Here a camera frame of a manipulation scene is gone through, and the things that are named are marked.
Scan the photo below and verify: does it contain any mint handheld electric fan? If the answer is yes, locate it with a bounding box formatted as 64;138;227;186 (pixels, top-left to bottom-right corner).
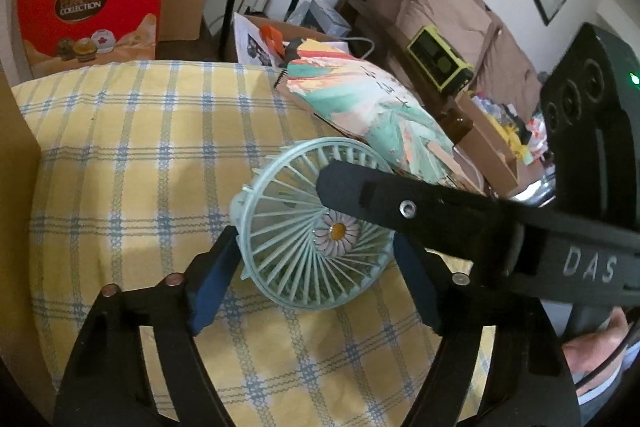
230;136;394;311

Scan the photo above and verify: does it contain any white charging cable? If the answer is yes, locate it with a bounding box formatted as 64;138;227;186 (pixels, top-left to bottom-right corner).
336;36;377;61

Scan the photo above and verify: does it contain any floor box with papers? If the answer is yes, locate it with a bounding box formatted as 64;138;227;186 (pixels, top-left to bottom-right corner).
221;13;349;67

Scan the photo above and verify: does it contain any red chocolate gift box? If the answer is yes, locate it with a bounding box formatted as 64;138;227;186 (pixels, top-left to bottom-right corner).
16;0;162;78

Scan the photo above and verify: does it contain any open cardboard box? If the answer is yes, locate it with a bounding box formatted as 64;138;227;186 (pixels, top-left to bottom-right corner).
1;78;55;417

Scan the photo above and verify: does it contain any person's right hand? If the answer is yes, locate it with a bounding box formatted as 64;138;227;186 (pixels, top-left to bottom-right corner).
562;307;629;374

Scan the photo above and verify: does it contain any colourful paddle fan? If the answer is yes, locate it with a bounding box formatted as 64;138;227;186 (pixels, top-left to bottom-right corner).
276;39;482;194

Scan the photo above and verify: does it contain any cardboard box of clutter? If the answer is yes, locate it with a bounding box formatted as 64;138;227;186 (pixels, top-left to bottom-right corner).
452;93;544;197

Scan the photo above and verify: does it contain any lime green radio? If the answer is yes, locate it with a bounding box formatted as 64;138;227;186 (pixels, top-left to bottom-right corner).
407;25;475;96

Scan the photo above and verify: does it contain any yellow plaid tablecloth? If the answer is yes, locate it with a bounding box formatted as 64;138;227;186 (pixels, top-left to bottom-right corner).
8;59;492;427

